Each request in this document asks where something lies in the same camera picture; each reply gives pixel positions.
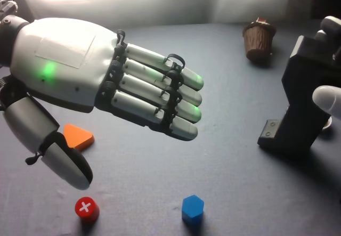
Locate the grey table cloth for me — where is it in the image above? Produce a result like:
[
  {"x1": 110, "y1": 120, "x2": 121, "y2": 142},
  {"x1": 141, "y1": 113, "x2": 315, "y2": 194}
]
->
[{"x1": 0, "y1": 20, "x2": 341, "y2": 236}]

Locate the blue hexagonal block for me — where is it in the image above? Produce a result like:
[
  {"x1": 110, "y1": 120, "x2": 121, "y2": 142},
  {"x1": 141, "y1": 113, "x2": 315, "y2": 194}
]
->
[{"x1": 181, "y1": 194, "x2": 205, "y2": 222}]

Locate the red cylinder block white cross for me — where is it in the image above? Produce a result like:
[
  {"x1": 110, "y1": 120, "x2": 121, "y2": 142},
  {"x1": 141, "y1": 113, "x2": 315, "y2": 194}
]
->
[{"x1": 74, "y1": 196, "x2": 100, "y2": 222}]

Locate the brown toy cupcake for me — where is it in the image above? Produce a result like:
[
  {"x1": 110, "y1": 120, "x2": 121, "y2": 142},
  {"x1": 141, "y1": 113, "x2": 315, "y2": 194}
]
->
[{"x1": 242, "y1": 17, "x2": 277, "y2": 62}]

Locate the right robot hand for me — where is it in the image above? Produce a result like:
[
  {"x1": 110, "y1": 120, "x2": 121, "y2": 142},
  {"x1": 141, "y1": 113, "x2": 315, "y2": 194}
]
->
[{"x1": 312, "y1": 16, "x2": 341, "y2": 120}]

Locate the white backdrop curtain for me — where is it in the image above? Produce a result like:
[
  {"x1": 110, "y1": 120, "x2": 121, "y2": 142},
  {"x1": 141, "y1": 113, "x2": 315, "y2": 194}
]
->
[{"x1": 15, "y1": 0, "x2": 312, "y2": 29}]

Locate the small white cup with spoon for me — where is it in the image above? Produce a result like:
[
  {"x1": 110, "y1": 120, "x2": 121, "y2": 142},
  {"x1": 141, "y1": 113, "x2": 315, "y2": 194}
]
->
[{"x1": 321, "y1": 115, "x2": 333, "y2": 131}]

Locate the orange triangular block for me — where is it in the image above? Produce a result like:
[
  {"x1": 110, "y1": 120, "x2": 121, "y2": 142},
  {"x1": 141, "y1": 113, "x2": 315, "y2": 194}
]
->
[{"x1": 63, "y1": 123, "x2": 95, "y2": 151}]

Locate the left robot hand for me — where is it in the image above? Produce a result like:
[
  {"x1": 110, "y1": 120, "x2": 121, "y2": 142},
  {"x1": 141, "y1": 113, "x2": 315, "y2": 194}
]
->
[{"x1": 0, "y1": 17, "x2": 205, "y2": 191}]

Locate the black toy brick phone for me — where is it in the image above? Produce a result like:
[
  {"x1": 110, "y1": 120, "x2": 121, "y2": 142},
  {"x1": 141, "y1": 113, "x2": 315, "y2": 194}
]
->
[{"x1": 257, "y1": 35, "x2": 341, "y2": 154}]

